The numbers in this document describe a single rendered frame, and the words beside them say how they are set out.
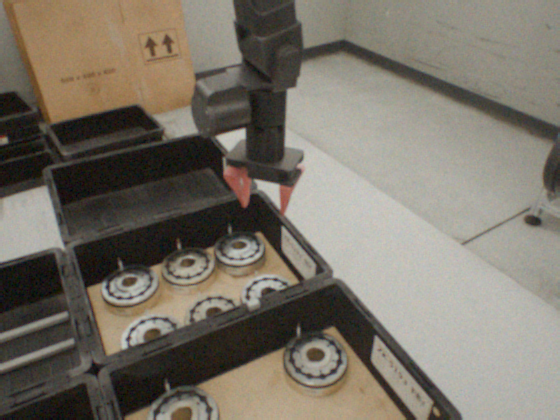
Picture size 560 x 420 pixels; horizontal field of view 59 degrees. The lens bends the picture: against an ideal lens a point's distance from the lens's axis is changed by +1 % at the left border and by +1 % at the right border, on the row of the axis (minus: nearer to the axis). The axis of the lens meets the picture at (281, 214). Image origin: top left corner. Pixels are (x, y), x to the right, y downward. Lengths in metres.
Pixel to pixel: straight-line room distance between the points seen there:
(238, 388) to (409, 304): 0.48
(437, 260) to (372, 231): 0.18
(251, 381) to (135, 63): 2.96
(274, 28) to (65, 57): 2.91
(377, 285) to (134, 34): 2.75
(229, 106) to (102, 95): 2.92
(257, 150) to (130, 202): 0.60
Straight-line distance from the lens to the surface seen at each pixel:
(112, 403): 0.74
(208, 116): 0.62
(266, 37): 0.60
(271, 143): 0.68
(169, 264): 0.98
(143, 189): 1.27
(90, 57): 3.50
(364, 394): 0.82
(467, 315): 1.16
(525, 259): 2.51
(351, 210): 1.38
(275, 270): 0.99
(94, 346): 0.79
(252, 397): 0.81
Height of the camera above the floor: 1.51
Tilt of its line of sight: 37 degrees down
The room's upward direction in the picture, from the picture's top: straight up
